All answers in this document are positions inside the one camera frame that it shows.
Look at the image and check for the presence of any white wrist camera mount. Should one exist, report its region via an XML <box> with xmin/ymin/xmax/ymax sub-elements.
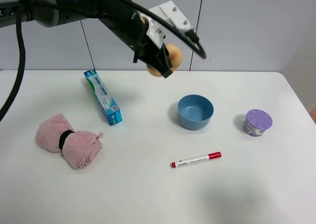
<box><xmin>141</xmin><ymin>0</ymin><xmax>195</xmax><ymax>49</ymax></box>

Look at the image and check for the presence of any peach coloured round fruit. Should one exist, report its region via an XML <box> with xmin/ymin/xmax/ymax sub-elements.
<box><xmin>147</xmin><ymin>44</ymin><xmax>182</xmax><ymax>77</ymax></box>

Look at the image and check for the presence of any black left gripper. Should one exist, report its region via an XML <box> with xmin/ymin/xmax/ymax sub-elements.
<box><xmin>99</xmin><ymin>11</ymin><xmax>172</xmax><ymax>78</ymax></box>

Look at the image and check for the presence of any blue green toothpaste box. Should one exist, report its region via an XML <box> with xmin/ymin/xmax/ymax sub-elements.
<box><xmin>84</xmin><ymin>69</ymin><xmax>122</xmax><ymax>126</ymax></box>

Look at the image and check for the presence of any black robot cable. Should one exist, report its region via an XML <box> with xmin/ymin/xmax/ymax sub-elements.
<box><xmin>0</xmin><ymin>0</ymin><xmax>207</xmax><ymax>122</ymax></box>

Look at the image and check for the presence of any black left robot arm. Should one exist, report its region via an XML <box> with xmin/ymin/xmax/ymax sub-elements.
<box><xmin>0</xmin><ymin>0</ymin><xmax>172</xmax><ymax>78</ymax></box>

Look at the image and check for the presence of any purple lidded air freshener can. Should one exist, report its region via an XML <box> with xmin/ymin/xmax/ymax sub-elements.
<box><xmin>242</xmin><ymin>109</ymin><xmax>273</xmax><ymax>137</ymax></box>

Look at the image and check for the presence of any blue plastic bowl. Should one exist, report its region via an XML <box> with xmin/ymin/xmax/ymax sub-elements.
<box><xmin>177</xmin><ymin>94</ymin><xmax>214</xmax><ymax>130</ymax></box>

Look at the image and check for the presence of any red capped white marker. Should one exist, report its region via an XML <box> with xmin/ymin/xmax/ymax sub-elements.
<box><xmin>170</xmin><ymin>151</ymin><xmax>222</xmax><ymax>169</ymax></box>

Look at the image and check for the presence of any black elastic towel band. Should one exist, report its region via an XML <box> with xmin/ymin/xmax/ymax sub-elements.
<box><xmin>59</xmin><ymin>130</ymin><xmax>74</xmax><ymax>150</ymax></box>

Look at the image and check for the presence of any pink rolled towel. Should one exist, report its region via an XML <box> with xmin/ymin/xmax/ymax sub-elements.
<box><xmin>35</xmin><ymin>113</ymin><xmax>103</xmax><ymax>170</ymax></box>

